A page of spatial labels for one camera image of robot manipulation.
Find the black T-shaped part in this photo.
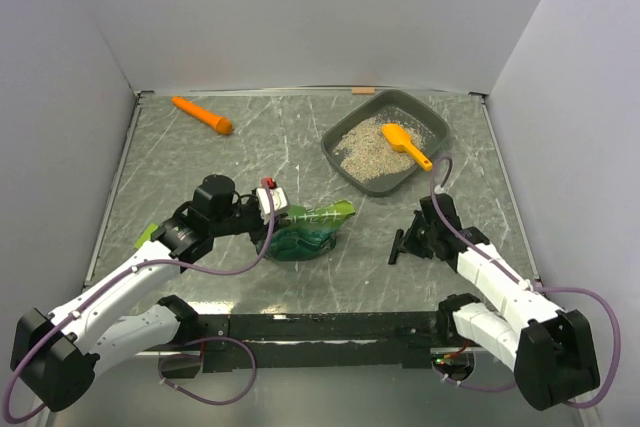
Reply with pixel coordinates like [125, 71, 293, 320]
[388, 229, 404, 265]

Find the green litter bag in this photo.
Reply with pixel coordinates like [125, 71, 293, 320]
[265, 200, 356, 262]

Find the yellow plastic scoop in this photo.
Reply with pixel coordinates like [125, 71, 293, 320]
[381, 123, 433, 172]

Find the grey litter box tray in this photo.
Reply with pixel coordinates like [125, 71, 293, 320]
[321, 90, 450, 197]

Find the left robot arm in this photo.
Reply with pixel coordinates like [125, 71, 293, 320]
[2, 175, 289, 423]

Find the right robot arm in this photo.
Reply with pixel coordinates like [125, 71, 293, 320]
[397, 193, 600, 410]

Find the litter granules pile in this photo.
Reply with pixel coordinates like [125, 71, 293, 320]
[329, 114, 435, 183]

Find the orange carrot toy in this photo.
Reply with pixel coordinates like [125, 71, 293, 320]
[172, 97, 233, 135]

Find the green rectangular block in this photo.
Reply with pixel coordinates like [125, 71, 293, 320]
[134, 223, 158, 249]

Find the black base bar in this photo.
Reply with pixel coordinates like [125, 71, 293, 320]
[156, 311, 465, 373]

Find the brown tape piece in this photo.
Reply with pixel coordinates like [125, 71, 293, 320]
[351, 87, 375, 95]

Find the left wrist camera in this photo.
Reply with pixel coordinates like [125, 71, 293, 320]
[255, 177, 290, 220]

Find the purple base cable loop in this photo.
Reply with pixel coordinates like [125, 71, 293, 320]
[157, 336, 257, 407]

